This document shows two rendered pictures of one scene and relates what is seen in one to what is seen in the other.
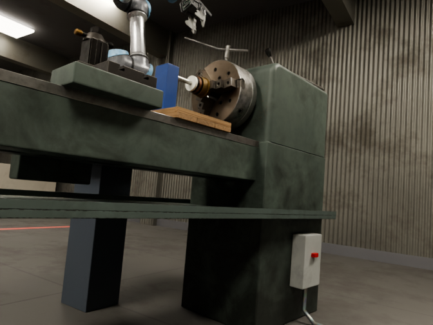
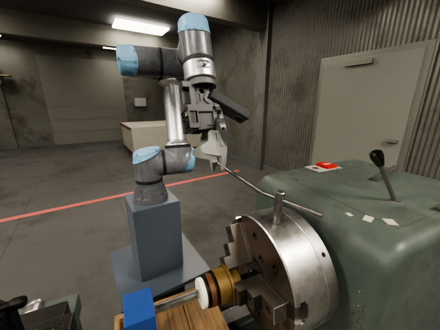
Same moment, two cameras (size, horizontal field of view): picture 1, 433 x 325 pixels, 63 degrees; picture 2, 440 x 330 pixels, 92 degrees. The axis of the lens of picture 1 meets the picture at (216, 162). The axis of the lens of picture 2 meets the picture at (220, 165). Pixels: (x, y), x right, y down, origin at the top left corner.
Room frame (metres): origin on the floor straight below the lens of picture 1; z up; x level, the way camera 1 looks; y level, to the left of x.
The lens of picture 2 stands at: (1.16, -0.06, 1.53)
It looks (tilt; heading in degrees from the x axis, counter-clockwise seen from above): 17 degrees down; 24
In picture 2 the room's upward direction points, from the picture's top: straight up
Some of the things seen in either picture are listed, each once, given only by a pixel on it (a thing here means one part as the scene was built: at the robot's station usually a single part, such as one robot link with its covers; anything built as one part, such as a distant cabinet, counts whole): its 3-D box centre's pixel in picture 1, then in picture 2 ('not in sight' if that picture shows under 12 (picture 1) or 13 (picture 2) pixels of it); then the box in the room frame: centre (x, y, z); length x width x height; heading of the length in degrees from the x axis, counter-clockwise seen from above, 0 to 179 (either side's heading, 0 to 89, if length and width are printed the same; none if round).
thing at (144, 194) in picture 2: not in sight; (150, 187); (1.85, 0.58, 1.15); 0.15 x 0.15 x 0.10
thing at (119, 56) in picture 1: (117, 62); (148, 162); (1.86, 0.58, 1.27); 0.13 x 0.12 x 0.14; 134
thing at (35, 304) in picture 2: not in sight; (35, 307); (1.38, 0.62, 0.95); 0.07 x 0.04 x 0.04; 48
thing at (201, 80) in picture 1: (200, 86); (220, 285); (1.55, 0.10, 1.08); 0.09 x 0.09 x 0.09; 48
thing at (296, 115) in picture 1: (264, 117); (356, 234); (1.97, -0.25, 1.06); 0.59 x 0.48 x 0.39; 138
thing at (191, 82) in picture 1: (182, 79); (178, 300); (1.47, 0.18, 1.08); 0.13 x 0.07 x 0.07; 138
